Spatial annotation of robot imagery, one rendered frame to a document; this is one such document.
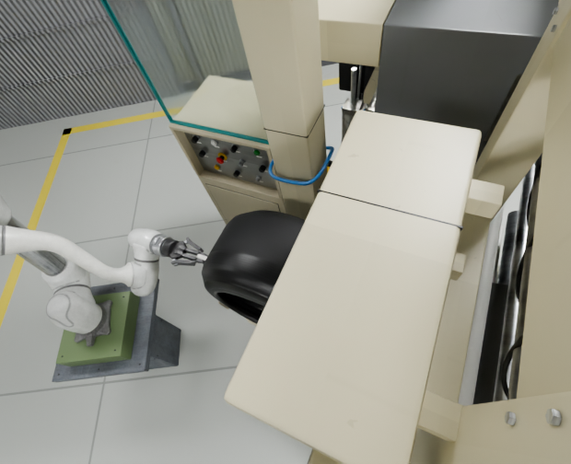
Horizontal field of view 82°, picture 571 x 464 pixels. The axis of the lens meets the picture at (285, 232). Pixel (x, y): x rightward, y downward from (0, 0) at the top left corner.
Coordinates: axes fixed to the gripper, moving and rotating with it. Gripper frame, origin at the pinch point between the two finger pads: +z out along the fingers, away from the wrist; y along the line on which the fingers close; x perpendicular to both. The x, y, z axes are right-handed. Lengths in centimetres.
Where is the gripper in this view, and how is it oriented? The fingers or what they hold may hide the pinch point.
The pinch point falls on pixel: (205, 259)
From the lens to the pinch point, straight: 130.1
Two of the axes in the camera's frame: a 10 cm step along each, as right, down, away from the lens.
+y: 4.0, -8.2, 4.1
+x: 2.8, 5.3, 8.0
